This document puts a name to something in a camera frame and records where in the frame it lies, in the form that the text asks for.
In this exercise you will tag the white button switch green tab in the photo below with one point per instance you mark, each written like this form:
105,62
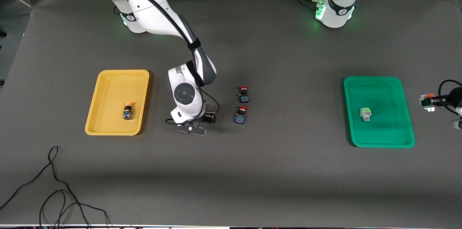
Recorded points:
366,114

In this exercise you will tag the green plastic tray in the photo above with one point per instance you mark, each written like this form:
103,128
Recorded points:
386,113

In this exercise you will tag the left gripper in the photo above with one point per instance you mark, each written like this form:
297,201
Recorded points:
455,96

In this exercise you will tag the red button black switch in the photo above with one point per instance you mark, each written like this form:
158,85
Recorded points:
241,116
244,95

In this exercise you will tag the yellow plastic tray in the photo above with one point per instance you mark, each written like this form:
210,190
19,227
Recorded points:
108,102

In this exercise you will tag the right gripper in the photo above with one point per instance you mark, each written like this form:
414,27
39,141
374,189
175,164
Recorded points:
208,118

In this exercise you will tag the white button switch orange tab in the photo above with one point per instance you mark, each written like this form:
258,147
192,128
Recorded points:
427,100

